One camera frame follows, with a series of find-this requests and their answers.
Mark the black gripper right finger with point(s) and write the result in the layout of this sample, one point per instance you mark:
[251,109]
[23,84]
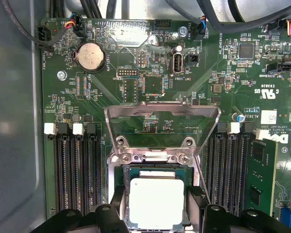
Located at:
[215,221]

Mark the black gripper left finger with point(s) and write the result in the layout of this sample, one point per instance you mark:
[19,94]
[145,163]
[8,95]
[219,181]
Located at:
[104,218]

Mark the silver-topped CPU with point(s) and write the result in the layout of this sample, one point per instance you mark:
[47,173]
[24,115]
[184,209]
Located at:
[156,204]

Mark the CPU socket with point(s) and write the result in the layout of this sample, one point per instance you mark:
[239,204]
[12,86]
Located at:
[114,170]

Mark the metal locking lever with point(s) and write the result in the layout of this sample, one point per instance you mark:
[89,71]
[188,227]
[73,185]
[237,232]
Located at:
[203,179]

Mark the blue-topped capacitor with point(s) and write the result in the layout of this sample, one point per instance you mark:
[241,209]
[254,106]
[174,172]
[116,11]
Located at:
[238,117]

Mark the white motherboard label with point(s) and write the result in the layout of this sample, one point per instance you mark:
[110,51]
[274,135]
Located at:
[269,117]

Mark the green motherboard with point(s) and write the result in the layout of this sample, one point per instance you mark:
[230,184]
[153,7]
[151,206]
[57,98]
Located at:
[208,72]

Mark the silver motherboard screw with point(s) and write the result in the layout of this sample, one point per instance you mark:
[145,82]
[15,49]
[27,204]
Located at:
[183,31]
[61,75]

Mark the silver coin battery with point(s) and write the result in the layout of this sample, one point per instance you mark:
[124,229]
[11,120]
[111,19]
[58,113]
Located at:
[90,57]

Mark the silver internal USB port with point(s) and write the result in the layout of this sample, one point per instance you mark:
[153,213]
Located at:
[177,63]

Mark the square black chip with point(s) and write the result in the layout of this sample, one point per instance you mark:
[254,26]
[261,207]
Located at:
[246,51]

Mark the black cylinder capacitor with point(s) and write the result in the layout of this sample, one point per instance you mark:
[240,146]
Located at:
[178,48]

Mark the black fan connector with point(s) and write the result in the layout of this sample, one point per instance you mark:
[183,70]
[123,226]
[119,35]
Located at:
[42,34]

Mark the black pin header connector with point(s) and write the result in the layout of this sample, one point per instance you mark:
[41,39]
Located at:
[163,24]

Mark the metal socket cover frame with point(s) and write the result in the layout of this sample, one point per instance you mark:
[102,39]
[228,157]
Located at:
[160,109]

